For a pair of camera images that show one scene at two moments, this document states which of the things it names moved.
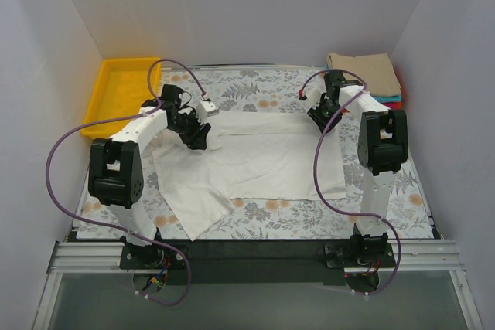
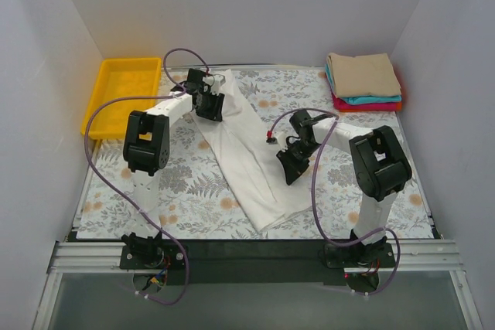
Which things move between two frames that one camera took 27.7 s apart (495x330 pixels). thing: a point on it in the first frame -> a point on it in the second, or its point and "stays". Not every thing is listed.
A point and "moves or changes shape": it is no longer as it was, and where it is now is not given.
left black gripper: x=194 y=134 -> x=210 y=107
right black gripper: x=322 y=114 -> x=291 y=158
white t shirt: x=250 y=154 moves or changes shape
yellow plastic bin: x=121 y=89 stays
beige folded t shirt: x=376 y=69 stays
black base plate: x=258 y=263 stays
